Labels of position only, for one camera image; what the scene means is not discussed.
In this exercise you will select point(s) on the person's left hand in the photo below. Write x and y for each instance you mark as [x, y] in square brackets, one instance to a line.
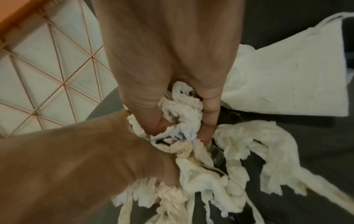
[69, 164]

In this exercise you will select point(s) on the person's right hand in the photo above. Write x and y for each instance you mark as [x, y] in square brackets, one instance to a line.
[166, 43]

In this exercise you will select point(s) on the white paper napkin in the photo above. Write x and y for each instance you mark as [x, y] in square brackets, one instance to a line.
[290, 76]

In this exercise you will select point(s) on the shredded paper trash pile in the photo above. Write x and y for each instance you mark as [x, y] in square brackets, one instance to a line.
[199, 179]

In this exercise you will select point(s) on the grey upholstered chair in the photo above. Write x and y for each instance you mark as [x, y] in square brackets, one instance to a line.
[318, 153]

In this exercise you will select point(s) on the orange mesh fence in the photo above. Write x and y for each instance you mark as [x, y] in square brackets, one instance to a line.
[41, 65]

